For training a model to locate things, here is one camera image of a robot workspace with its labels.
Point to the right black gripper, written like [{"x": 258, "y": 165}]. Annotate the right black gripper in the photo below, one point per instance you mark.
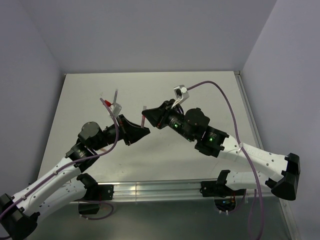
[{"x": 158, "y": 116}]

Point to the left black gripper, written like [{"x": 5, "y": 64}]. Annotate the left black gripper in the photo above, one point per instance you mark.
[{"x": 131, "y": 131}]

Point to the red pen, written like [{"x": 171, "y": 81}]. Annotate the red pen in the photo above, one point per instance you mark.
[{"x": 142, "y": 122}]

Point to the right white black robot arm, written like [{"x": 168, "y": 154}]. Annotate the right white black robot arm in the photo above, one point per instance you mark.
[{"x": 276, "y": 173}]

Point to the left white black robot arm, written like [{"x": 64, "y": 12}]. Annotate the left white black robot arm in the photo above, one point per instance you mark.
[{"x": 67, "y": 181}]

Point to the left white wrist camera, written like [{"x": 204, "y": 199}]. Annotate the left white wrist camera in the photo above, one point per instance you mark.
[{"x": 114, "y": 107}]

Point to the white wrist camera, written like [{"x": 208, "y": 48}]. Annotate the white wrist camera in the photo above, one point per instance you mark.
[
  {"x": 114, "y": 107},
  {"x": 181, "y": 94}
]

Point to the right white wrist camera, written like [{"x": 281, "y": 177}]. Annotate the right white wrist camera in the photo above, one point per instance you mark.
[{"x": 181, "y": 94}]

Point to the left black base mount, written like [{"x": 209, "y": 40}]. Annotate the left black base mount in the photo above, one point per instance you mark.
[{"x": 95, "y": 199}]

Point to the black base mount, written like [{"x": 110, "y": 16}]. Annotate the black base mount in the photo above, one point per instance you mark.
[
  {"x": 95, "y": 199},
  {"x": 226, "y": 200}
]

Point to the aluminium front rail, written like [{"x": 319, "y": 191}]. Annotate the aluminium front rail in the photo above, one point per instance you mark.
[{"x": 145, "y": 191}]

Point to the aluminium rail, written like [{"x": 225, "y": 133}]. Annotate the aluminium rail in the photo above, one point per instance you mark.
[
  {"x": 248, "y": 110},
  {"x": 145, "y": 191}
]

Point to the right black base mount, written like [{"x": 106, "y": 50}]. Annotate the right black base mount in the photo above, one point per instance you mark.
[{"x": 226, "y": 200}]

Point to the aluminium right side rail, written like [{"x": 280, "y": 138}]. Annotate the aluminium right side rail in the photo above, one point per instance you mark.
[{"x": 248, "y": 110}]

